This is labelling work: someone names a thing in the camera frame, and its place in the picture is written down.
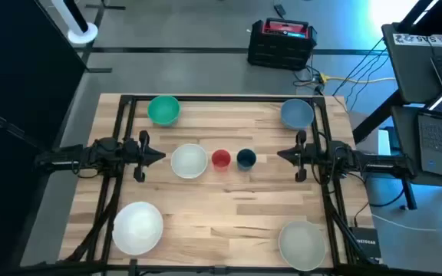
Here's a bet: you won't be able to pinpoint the black partition panel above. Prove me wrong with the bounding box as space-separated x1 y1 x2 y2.
0 0 88 269

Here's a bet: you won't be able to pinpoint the pale pink bowl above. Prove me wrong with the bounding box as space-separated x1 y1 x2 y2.
170 143 209 180

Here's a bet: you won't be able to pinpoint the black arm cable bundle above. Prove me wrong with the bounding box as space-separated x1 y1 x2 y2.
65 182 119 263

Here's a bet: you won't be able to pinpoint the black network switch box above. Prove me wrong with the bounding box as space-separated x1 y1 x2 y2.
349 225 382 261

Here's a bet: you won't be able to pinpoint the white round stand with pole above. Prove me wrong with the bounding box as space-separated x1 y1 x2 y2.
50 0 99 45

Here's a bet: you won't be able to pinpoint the black floor cables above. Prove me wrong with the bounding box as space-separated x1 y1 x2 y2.
331 37 391 113

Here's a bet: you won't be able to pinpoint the green bowl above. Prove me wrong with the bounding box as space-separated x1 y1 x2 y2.
147 95 181 127

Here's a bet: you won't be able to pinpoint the dark teal cup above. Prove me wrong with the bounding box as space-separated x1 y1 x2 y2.
236 148 258 172

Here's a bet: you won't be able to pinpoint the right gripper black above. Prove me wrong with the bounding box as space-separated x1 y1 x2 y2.
276 130 322 183

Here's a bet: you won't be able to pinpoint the red-orange cup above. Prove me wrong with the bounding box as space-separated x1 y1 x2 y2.
210 149 233 172

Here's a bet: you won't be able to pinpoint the large grey laptop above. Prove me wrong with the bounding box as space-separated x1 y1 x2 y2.
416 71 442 182

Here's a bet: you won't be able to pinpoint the grey desk with label sticker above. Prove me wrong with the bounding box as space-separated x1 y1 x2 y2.
381 22 442 104

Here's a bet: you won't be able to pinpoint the black and red toolbox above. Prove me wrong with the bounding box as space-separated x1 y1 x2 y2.
246 17 318 72

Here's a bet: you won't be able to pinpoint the white cable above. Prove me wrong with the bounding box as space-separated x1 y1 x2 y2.
370 212 442 233

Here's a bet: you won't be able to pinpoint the black diagonal support beam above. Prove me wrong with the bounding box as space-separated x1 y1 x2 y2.
352 90 405 146

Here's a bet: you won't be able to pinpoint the large white bowl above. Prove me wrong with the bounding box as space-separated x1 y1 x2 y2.
111 201 164 257

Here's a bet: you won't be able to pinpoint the black power adapter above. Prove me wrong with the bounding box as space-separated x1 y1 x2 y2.
272 2 288 18

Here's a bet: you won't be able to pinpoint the black metal table frame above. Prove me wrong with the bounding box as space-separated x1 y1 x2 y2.
58 94 389 276

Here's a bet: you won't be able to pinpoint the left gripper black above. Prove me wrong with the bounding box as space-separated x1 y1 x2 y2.
124 130 167 183

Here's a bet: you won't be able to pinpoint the large pale grey bowl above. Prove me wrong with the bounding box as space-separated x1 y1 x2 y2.
278 219 327 272

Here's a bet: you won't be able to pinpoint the blue-grey bowl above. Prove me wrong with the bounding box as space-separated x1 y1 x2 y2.
280 98 315 131

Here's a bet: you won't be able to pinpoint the yellow cable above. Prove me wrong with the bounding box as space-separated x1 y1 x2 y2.
319 74 397 85

